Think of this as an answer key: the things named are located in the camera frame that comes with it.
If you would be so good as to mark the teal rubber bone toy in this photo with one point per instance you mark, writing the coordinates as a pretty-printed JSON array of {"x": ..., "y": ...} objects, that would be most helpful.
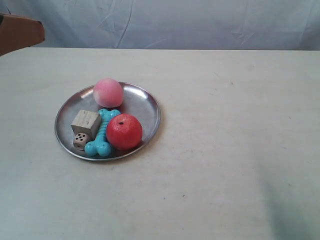
[{"x": 100, "y": 146}]

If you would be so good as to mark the pink peach toy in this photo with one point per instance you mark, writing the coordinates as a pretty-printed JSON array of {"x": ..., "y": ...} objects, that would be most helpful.
[{"x": 108, "y": 93}]

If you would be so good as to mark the white backdrop cloth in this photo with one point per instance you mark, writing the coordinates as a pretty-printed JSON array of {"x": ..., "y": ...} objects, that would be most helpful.
[{"x": 175, "y": 24}]

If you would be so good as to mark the small wooden die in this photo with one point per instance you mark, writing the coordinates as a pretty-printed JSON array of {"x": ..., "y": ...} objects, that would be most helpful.
[{"x": 80, "y": 140}]

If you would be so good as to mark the red apple toy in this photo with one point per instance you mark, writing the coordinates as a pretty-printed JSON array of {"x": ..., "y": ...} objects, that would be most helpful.
[{"x": 124, "y": 132}]

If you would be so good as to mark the round silver metal plate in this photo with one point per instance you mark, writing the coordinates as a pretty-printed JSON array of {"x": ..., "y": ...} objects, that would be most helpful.
[{"x": 137, "y": 102}]

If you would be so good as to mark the large wooden cube block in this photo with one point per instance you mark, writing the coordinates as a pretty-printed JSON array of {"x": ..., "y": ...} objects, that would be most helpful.
[{"x": 86, "y": 122}]

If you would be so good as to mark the brown cardboard box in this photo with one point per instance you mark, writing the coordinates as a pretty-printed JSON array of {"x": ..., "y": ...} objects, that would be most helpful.
[{"x": 18, "y": 32}]

